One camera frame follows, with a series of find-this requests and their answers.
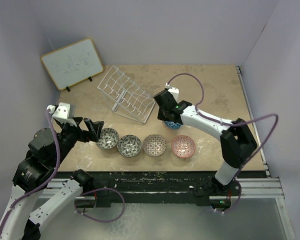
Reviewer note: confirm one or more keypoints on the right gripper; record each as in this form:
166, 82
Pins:
161, 116

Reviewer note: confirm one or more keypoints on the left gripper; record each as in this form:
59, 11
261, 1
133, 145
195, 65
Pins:
86, 135

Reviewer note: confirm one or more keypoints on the red patterned bowl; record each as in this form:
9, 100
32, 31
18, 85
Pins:
183, 146

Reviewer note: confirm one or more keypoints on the white wire dish rack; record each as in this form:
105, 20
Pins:
125, 97

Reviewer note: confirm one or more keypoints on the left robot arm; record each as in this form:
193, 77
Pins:
46, 152

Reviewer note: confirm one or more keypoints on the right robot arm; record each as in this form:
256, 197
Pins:
236, 139

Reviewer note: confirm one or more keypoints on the grey leaf bowl left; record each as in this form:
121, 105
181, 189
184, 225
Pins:
109, 138

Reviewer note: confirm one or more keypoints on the grey leaf bowl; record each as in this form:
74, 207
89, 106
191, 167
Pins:
129, 146
109, 138

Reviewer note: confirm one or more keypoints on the brown patterned bowl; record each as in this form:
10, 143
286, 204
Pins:
154, 145

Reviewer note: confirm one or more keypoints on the yellow framed whiteboard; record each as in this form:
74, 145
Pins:
72, 64

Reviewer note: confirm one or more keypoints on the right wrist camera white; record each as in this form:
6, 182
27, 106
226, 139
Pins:
173, 90

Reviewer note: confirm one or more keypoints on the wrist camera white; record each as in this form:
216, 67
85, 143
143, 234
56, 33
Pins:
63, 113
173, 90

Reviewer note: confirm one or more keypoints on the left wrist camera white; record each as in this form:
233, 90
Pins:
63, 113

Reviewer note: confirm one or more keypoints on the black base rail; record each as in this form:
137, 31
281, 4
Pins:
157, 187

